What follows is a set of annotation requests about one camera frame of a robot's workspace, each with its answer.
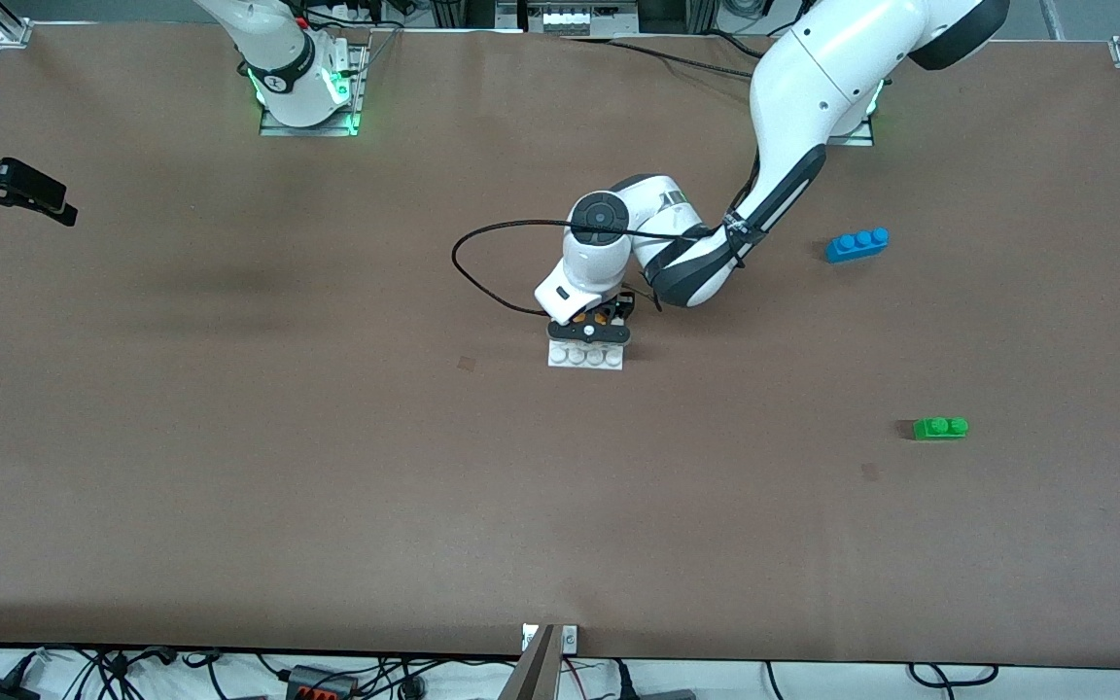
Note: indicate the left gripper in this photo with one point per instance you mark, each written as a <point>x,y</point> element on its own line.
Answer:
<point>624,307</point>

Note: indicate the yellow toy block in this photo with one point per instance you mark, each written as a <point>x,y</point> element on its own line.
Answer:
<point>581,317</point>

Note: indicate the white studded base plate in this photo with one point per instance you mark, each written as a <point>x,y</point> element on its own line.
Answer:
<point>584,357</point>

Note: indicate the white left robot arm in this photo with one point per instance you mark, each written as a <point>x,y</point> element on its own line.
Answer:
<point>813,78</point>

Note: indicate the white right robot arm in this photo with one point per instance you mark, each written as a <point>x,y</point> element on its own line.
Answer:
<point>278,58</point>

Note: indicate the blue toy block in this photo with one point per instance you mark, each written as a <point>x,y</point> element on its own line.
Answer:
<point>857,245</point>

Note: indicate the green toy block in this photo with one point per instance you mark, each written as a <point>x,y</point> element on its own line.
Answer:
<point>940,429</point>

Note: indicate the white power strip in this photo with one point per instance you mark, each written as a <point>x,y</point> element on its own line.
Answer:
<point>570,17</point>

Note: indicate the black and red connector box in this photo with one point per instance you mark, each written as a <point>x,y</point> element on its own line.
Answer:
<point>322,683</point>

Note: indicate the white pole bracket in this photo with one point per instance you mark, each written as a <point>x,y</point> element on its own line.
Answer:
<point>569,639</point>

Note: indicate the grey camera pole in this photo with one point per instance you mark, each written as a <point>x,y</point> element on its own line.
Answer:
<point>533,671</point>

